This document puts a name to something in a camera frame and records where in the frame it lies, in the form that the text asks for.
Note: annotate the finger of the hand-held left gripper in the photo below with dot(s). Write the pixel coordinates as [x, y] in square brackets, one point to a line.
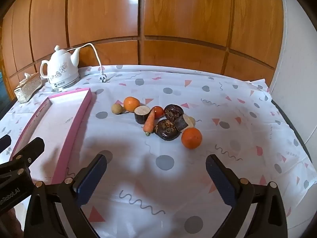
[31, 152]
[5, 143]

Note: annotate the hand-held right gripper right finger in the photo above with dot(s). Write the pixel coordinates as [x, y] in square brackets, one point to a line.
[221, 178]

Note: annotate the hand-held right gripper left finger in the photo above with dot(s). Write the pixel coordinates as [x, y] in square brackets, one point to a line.
[91, 177]

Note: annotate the pink shallow tray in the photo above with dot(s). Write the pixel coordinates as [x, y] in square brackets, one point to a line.
[74, 129]

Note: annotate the large orange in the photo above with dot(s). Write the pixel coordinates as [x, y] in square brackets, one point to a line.
[191, 138]

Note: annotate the pale yellow potato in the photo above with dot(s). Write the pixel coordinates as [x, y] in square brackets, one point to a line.
[192, 122]

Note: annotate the dark sugarcane piece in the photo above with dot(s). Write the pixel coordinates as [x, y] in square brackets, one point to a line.
[141, 115]
[180, 124]

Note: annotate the dark brown water chestnut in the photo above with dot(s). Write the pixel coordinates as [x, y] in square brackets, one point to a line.
[173, 111]
[167, 130]

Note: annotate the small tan potato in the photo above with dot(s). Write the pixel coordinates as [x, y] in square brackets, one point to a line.
[117, 109]

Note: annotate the orange carrot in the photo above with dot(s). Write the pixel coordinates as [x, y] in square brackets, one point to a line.
[149, 124]

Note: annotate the small orange mandarin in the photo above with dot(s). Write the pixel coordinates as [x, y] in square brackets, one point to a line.
[131, 104]

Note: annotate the ornate gold tissue box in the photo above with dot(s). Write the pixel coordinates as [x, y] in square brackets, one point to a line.
[27, 88]

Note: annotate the patterned white tablecloth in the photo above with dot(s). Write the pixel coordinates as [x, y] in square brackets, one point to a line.
[235, 119]

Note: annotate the white ceramic electric kettle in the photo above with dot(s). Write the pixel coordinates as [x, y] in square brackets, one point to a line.
[60, 72]

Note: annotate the red tomato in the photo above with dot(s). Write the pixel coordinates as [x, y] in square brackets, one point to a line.
[159, 111]

